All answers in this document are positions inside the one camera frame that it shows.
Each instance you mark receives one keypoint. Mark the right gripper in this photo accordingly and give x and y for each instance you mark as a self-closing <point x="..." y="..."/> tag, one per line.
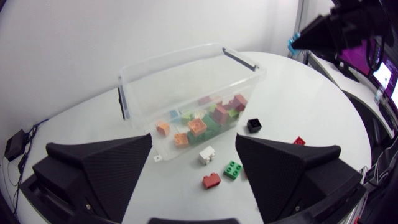
<point x="357" y="21"/>

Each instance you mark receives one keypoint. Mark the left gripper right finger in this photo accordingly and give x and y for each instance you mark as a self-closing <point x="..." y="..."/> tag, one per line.
<point x="273" y="177"/>

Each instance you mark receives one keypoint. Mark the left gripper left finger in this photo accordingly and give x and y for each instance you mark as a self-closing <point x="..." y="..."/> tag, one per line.
<point x="109" y="174"/>

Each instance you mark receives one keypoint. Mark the blue toy brick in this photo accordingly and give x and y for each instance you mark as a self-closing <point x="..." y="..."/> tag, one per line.
<point x="292" y="43"/>
<point x="174" y="114"/>

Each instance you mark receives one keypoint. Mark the pile of toy bricks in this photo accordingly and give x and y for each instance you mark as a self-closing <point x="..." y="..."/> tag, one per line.
<point x="189" y="115"/>

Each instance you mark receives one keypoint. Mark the clear plastic container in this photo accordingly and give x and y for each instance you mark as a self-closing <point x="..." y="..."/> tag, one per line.
<point x="186" y="81"/>

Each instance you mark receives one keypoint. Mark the red toy brick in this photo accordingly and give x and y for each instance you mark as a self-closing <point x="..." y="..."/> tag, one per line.
<point x="220" y="114"/>
<point x="239" y="102"/>
<point x="299" y="141"/>
<point x="211" y="180"/>

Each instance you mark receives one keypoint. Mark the black toy brick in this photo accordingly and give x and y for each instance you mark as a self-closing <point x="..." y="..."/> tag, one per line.
<point x="254" y="125"/>

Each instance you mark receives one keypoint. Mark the white toy brick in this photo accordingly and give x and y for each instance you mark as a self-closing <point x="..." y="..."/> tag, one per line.
<point x="207" y="155"/>

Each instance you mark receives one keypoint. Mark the orange toy brick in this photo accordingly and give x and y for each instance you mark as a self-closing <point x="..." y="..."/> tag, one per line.
<point x="162" y="128"/>
<point x="181" y="140"/>
<point x="197" y="126"/>

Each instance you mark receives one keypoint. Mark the dark green toy brick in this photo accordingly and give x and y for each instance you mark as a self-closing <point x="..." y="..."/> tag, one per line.
<point x="211" y="126"/>

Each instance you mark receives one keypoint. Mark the black power brick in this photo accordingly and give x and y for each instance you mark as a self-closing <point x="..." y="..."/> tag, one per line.
<point x="15" y="145"/>

